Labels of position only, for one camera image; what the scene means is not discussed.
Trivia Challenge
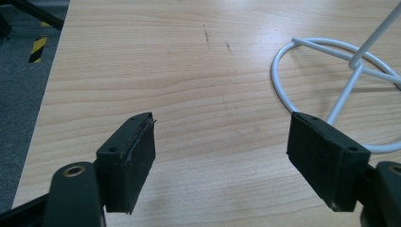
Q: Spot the black metal frame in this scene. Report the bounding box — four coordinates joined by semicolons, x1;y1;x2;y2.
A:
0;0;65;40

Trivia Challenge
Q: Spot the white wire stand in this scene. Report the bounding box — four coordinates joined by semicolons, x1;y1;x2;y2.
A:
270;0;401;154

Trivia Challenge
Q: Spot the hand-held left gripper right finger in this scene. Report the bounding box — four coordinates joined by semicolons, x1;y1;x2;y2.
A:
286;111;372;213

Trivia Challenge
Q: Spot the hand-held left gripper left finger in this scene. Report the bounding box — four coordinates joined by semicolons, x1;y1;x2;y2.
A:
95;112;157;216

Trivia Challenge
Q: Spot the yellow black hazard tape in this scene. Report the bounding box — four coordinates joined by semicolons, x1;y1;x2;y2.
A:
27;21;51;64

